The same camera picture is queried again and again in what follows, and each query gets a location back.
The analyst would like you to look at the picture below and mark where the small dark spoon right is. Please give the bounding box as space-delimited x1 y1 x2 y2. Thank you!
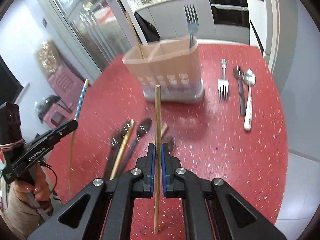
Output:
233 66 246 116

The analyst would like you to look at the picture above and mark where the silver fork on table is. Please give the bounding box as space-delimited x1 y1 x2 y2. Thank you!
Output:
217 59 229 102

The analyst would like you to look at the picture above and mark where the pink plastic stool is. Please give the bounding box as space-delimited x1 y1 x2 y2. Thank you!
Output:
43 65 84 128

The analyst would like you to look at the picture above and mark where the dark plastic spoon leftmost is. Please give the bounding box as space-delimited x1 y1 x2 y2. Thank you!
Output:
103 119 131 180

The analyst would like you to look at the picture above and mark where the dark plastic spoon middle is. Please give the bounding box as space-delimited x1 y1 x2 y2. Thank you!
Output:
117 118 152 176

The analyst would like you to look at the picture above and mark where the tan cutlery holder white base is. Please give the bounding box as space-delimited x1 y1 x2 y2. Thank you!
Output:
123 37 204 103

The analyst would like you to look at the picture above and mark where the black built-in oven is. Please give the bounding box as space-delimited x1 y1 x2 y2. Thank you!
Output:
209 0 249 28

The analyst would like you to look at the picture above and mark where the silver spoon ceramic handle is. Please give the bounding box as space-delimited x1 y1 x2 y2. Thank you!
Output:
244 69 256 132

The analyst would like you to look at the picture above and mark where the large translucent dark spoon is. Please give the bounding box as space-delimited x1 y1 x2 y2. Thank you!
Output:
166 136 175 153

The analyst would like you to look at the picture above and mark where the plain wooden chopstick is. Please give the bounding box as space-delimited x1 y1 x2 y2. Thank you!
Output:
154 85 161 234

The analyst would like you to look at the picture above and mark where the glass cabinet door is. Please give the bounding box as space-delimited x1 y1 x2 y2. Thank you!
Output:
37 0 133 72

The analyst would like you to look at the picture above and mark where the black chair back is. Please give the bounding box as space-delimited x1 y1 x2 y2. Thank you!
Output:
134 12 160 42

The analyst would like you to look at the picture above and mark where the black plastic bag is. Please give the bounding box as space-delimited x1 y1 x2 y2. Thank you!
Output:
35 95 61 123

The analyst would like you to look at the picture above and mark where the person's left hand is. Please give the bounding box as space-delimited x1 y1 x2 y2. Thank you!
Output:
11 164 50 204

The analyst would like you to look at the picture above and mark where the blue patterned chopstick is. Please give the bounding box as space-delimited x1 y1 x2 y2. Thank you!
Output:
68 79 89 195

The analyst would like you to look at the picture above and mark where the square wooden chopstick on table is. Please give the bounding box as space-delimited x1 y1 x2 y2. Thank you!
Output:
161 123 168 138

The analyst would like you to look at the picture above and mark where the dark plastic spoon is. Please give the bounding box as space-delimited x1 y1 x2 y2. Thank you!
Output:
103 119 131 180
117 118 152 176

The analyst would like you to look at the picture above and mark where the golden yellow chopstick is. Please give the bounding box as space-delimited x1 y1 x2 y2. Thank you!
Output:
110 119 135 180

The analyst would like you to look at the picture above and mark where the bag of nuts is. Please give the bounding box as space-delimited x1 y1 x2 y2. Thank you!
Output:
36 40 61 76

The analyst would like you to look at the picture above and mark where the dark fork in holder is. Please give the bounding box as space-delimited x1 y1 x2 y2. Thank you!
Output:
184 4 199 49

